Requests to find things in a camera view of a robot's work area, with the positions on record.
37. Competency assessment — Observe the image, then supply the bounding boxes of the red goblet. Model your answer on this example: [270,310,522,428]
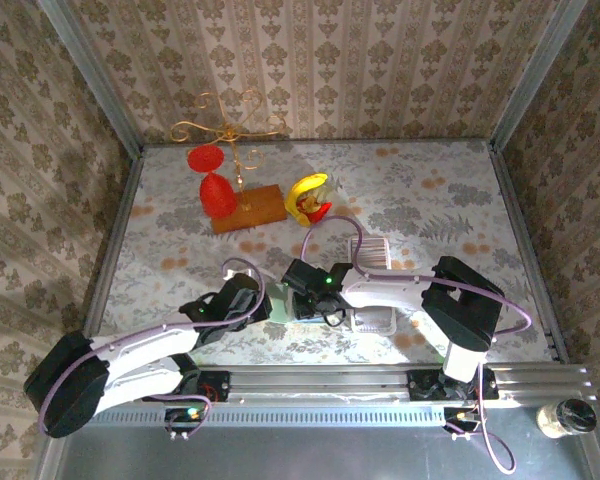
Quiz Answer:
[187,143,240,220]

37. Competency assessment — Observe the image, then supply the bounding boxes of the yellow banana toy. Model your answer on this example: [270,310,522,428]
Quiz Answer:
[284,172,330,229]

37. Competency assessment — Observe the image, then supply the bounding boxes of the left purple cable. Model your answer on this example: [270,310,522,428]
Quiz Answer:
[37,257,267,436]

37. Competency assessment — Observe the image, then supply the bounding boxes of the red white doll figurine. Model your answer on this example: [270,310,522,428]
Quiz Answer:
[300,180,342,225]

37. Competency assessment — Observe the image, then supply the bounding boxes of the white plastic basket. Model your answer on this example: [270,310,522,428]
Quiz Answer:
[347,236,399,335]

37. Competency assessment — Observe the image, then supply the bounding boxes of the perforated metal cable duct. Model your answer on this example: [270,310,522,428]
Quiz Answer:
[92,403,446,427]

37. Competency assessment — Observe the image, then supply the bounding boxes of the glass bottle black cap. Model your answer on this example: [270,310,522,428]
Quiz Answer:
[537,398,597,440]

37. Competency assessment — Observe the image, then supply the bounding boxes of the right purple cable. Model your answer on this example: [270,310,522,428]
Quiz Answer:
[299,214,534,475]

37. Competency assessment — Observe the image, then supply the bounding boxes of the aluminium table edge rail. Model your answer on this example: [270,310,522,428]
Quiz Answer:
[489,142,570,364]
[82,149,144,341]

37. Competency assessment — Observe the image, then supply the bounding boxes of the purple cable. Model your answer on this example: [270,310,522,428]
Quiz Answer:
[299,214,534,475]
[37,257,267,436]

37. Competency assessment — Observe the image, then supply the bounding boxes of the aluminium front rail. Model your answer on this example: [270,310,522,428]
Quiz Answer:
[199,363,595,416]

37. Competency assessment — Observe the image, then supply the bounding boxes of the gold wire stand wooden base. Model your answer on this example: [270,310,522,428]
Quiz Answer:
[169,88,289,235]

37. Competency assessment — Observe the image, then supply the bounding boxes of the aluminium frame post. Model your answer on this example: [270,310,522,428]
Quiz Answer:
[37,0,144,156]
[489,0,581,151]

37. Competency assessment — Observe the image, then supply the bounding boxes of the small circuit board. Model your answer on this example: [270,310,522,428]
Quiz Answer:
[164,407,211,441]
[443,407,481,441]

